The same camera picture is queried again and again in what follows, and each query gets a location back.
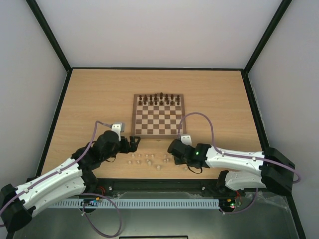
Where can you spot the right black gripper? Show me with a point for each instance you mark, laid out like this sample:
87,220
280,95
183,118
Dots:
173,149

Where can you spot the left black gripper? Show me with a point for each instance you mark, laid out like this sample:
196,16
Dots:
133,147

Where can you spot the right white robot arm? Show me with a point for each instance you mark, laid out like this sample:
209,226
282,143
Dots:
268,169

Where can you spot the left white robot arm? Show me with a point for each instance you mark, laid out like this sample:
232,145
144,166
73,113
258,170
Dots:
19,204

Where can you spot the wooden chess board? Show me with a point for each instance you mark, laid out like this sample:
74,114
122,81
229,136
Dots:
156,121

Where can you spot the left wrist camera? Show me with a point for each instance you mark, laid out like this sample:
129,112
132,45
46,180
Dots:
118,127

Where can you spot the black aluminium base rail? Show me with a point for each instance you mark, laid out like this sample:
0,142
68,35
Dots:
203,187

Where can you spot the white slotted cable duct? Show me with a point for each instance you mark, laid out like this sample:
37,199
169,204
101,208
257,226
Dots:
138,204

